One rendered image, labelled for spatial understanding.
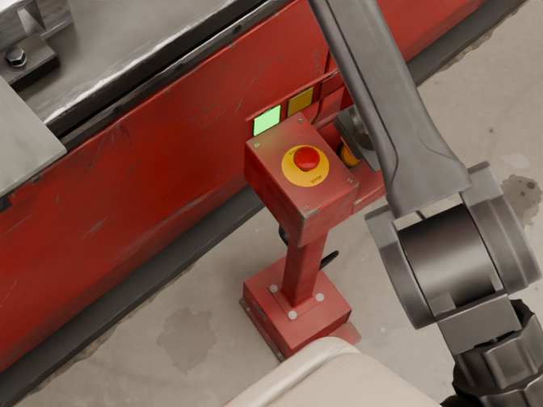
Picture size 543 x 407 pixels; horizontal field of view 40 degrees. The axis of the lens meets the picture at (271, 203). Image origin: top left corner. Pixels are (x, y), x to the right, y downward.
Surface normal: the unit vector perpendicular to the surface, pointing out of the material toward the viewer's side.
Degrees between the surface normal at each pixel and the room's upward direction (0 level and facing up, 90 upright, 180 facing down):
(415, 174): 32
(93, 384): 0
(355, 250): 0
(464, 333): 46
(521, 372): 39
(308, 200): 0
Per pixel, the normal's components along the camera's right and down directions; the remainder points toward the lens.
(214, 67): 0.67, 0.68
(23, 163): 0.04, -0.45
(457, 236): -0.36, -0.40
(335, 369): -0.37, -0.82
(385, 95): -0.19, 0.04
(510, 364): 0.00, 0.29
